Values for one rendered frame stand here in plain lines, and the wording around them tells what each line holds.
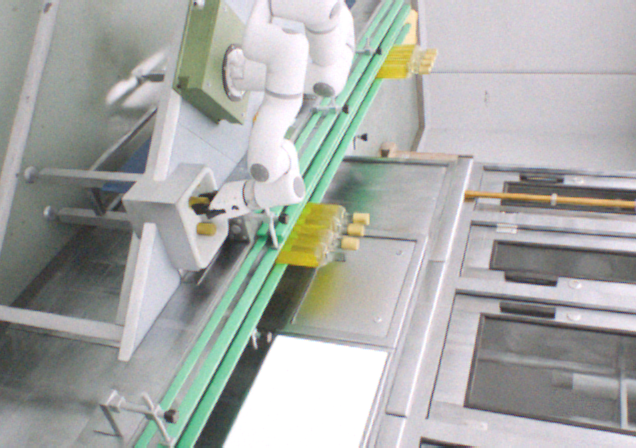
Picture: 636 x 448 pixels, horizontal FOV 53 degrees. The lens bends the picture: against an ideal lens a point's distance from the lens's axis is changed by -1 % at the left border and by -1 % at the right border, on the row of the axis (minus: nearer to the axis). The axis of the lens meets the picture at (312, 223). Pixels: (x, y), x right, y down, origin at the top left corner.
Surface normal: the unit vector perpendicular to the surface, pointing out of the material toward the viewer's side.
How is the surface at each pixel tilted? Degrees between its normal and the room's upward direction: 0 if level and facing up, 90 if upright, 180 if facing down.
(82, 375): 90
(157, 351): 90
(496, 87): 90
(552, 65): 90
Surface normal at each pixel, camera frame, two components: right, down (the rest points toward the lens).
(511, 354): -0.15, -0.78
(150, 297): 0.94, 0.08
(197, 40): -0.32, -0.22
